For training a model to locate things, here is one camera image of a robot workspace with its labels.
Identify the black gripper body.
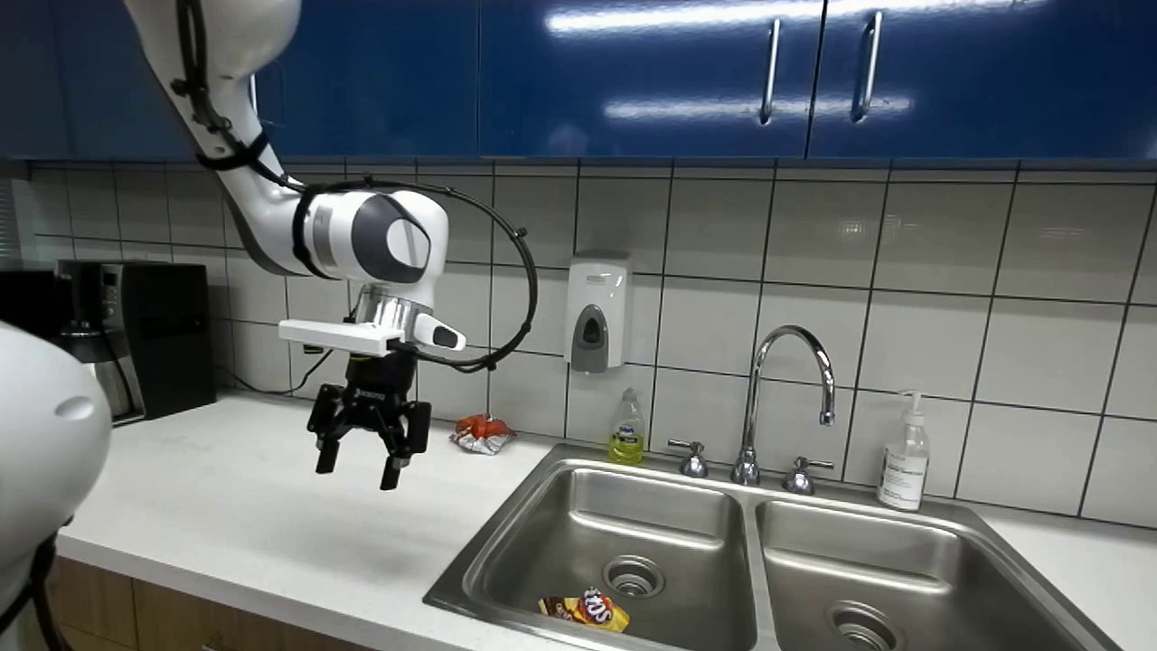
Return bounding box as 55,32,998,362
305,352,433,462

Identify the yellow snack packet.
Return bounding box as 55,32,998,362
536,587,637,637

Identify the red snack packet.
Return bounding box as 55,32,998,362
450,413,521,458

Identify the stainless steel double sink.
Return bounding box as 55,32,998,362
422,444,1121,651

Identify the black countertop appliance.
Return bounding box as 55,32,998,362
60,257,220,422

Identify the wooden base cabinet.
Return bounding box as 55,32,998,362
21,552,367,651

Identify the yellow dish soap bottle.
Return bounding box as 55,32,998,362
606,389,653,466

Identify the chrome faucet knob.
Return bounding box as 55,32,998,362
671,438,718,483
778,452,835,501

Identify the blue cabinet door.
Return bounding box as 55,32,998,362
0,0,204,168
479,0,833,168
245,0,487,168
808,0,1157,172

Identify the chrome gooseneck faucet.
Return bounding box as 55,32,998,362
726,321,843,487

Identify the clear pump soap bottle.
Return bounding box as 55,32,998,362
876,390,933,513

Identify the black power cord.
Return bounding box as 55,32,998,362
291,352,333,399

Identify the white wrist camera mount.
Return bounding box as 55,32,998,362
277,292,469,362

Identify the white wall soap dispenser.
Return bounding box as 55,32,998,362
563,257,633,376

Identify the silver cabinet door handle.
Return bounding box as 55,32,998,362
851,9,890,128
755,16,790,132

